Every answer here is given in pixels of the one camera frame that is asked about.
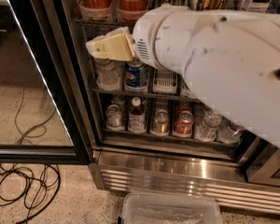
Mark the front blue pepsi can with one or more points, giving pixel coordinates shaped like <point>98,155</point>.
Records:
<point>136,74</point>

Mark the bottom red can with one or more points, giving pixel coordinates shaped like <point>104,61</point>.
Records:
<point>184,122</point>

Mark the front clear water bottle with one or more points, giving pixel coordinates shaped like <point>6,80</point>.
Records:
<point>109,74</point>

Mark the bottom right water bottle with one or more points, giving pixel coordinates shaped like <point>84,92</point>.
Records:
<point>229,132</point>

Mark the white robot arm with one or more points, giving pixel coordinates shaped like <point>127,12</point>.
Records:
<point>229,59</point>

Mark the front white green can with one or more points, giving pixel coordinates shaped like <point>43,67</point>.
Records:
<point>185,91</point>

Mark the open glass fridge door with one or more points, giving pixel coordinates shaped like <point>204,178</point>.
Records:
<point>44,115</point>

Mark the bottom gold can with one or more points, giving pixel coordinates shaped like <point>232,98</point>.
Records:
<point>161,122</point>

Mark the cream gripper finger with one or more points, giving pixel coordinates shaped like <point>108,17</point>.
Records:
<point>95,47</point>
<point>118,47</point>

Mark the clear plastic bin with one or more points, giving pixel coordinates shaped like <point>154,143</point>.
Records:
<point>150,208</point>

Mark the bottom left water bottle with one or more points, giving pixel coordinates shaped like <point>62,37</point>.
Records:
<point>207,128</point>

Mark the stainless steel fridge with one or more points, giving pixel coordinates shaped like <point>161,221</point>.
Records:
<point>245,175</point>

